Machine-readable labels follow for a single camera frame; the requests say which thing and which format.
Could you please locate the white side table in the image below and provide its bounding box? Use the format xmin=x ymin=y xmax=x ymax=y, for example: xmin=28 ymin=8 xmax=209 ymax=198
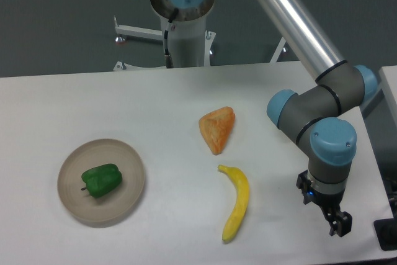
xmin=359 ymin=65 xmax=397 ymax=123

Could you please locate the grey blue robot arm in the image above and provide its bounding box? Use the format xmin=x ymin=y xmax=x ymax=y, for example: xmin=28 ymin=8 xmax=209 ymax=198
xmin=151 ymin=0 xmax=377 ymax=236

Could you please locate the orange toy bread wedge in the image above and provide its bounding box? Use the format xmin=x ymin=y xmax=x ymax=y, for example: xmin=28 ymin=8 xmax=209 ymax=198
xmin=198 ymin=106 xmax=235 ymax=155

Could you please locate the green toy bell pepper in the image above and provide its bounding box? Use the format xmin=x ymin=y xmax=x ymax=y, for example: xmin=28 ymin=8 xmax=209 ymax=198
xmin=81 ymin=163 xmax=123 ymax=199

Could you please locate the beige round plate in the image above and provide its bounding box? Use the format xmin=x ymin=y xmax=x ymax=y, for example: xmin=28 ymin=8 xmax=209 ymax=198
xmin=57 ymin=139 xmax=145 ymax=227

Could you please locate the yellow toy banana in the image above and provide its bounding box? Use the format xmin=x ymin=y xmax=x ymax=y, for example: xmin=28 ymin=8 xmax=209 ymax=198
xmin=218 ymin=164 xmax=250 ymax=243

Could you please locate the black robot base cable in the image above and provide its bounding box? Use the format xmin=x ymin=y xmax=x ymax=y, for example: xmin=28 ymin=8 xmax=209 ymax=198
xmin=163 ymin=7 xmax=179 ymax=69

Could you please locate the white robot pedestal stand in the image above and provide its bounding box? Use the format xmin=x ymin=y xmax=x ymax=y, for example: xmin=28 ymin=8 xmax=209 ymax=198
xmin=114 ymin=0 xmax=292 ymax=68

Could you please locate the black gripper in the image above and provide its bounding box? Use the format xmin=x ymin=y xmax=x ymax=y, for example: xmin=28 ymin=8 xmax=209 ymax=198
xmin=296 ymin=170 xmax=352 ymax=236

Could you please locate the black device at edge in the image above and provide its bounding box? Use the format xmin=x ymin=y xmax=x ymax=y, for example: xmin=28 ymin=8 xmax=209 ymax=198
xmin=373 ymin=218 xmax=396 ymax=251

